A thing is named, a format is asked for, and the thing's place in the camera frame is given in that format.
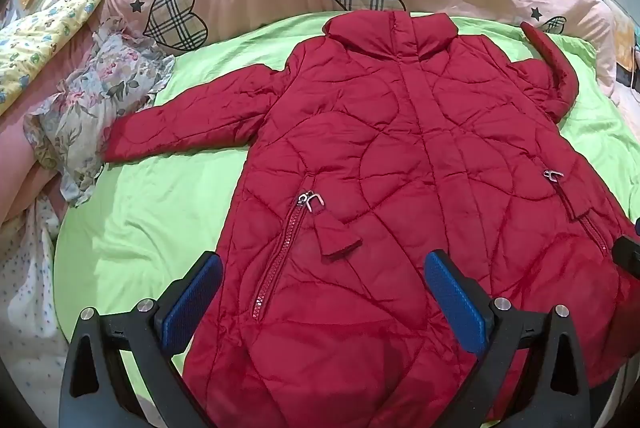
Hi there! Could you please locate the white dotted sheet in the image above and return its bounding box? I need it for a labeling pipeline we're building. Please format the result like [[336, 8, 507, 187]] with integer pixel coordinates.
[[0, 193, 71, 409]]

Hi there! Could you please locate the yellow floral cloth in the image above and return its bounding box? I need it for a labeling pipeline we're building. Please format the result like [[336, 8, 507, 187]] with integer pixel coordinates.
[[0, 0, 121, 116]]

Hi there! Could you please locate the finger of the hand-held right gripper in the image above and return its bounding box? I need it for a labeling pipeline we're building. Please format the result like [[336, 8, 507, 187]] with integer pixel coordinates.
[[612, 218, 640, 281]]

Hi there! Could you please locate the red quilted coat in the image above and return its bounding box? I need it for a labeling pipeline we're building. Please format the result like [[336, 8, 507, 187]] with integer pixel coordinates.
[[102, 9, 640, 428]]

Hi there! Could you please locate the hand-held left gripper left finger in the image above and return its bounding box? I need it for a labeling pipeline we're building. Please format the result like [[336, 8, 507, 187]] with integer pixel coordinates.
[[59, 251, 223, 428]]

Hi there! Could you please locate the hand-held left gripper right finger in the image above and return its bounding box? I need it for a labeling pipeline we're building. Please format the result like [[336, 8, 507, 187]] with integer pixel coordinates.
[[424, 250, 601, 428]]

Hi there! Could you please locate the grey floral ruffled cloth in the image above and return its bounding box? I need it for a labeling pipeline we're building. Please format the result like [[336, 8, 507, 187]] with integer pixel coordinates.
[[22, 15, 176, 209]]

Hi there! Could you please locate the green bed sheet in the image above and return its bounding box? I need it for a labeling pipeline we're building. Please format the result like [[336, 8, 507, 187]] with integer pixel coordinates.
[[52, 10, 640, 409]]

